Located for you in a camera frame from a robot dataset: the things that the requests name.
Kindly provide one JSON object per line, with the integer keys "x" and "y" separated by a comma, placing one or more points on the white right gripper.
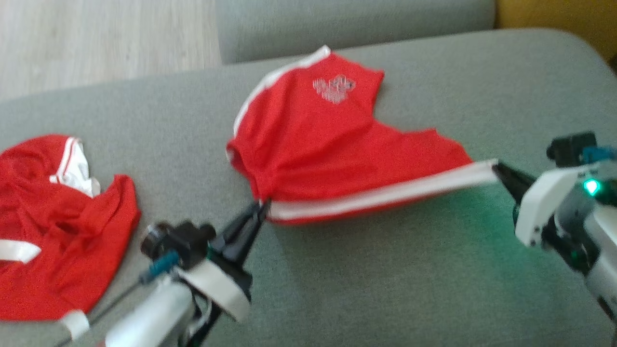
{"x": 544, "y": 197}

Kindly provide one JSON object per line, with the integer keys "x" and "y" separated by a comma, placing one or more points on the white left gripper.
{"x": 221, "y": 284}

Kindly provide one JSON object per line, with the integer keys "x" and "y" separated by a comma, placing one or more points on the yellow upholstered furniture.
{"x": 569, "y": 24}

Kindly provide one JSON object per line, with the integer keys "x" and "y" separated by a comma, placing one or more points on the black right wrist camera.
{"x": 571, "y": 147}

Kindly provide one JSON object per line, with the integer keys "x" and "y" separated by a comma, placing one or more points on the grey sofa cushion with seam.
{"x": 337, "y": 24}

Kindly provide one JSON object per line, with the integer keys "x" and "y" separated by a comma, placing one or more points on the red basketball jersey number 23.
{"x": 53, "y": 241}

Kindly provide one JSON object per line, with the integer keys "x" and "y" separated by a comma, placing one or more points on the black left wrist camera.
{"x": 181, "y": 241}

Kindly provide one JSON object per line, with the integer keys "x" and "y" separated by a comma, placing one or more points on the large grey sofa seat cushion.
{"x": 361, "y": 279}

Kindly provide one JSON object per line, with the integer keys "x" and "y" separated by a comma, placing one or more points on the red shorts with white stripes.
{"x": 328, "y": 144}

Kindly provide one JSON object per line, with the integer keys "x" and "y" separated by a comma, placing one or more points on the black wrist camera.
{"x": 181, "y": 241}
{"x": 571, "y": 147}

